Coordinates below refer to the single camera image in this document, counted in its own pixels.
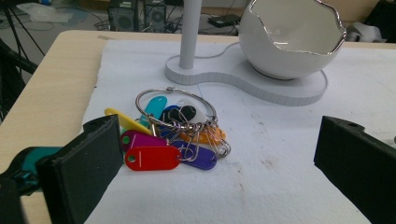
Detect white table mat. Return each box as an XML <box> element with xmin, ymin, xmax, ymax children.
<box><xmin>81</xmin><ymin>38</ymin><xmax>396</xmax><ymax>224</ymax></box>

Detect white stand cable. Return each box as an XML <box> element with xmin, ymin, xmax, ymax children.
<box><xmin>194</xmin><ymin>41</ymin><xmax>241</xmax><ymax>60</ymax></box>

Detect black computer tower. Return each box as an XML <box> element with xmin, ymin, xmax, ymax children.
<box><xmin>107</xmin><ymin>0</ymin><xmax>138</xmax><ymax>33</ymax></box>
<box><xmin>143</xmin><ymin>0</ymin><xmax>167</xmax><ymax>34</ymax></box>

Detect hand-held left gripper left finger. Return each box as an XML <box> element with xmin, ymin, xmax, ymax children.
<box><xmin>35</xmin><ymin>114</ymin><xmax>125</xmax><ymax>224</ymax></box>

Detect clear plastic sheet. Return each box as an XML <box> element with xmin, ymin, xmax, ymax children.
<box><xmin>16</xmin><ymin>2</ymin><xmax>75</xmax><ymax>23</ymax></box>

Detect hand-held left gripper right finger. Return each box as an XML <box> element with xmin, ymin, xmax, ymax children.
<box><xmin>313</xmin><ymin>115</ymin><xmax>396</xmax><ymax>224</ymax></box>

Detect flat black box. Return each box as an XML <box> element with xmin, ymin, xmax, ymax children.
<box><xmin>207</xmin><ymin>13</ymin><xmax>242</xmax><ymax>29</ymax></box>

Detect white eggshell-shaped bowl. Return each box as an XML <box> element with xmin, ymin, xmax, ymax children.
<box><xmin>238</xmin><ymin>0</ymin><xmax>347</xmax><ymax>80</ymax></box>

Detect metal key ring with coloured tags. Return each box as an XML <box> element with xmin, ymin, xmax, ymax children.
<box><xmin>104</xmin><ymin>86</ymin><xmax>233</xmax><ymax>172</ymax></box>

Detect black metal frame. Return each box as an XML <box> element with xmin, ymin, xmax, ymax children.
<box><xmin>0</xmin><ymin>0</ymin><xmax>47</xmax><ymax>120</ymax></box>

